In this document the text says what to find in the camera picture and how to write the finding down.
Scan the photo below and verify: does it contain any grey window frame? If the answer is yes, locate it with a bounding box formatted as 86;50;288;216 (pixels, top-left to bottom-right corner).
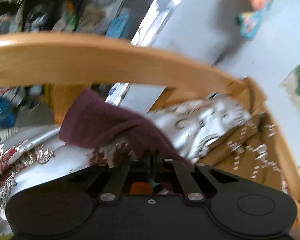
104;0;196;48

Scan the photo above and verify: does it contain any wooden bed frame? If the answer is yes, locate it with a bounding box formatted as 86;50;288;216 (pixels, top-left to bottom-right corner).
0;33;300;239

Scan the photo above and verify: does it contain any brown patterned PF blanket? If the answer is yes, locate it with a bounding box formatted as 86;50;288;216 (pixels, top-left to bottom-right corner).
199;113;288;193

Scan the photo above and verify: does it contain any floral satin bed sheet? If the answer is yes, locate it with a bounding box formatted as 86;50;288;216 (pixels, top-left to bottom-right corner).
0;96;251;237

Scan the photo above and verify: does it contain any curled anime girl poster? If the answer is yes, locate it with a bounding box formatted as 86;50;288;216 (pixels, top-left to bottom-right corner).
236;0;274;40

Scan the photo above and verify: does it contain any maroon long-sleeve top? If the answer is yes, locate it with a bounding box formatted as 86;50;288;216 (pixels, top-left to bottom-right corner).
59;88;192;167

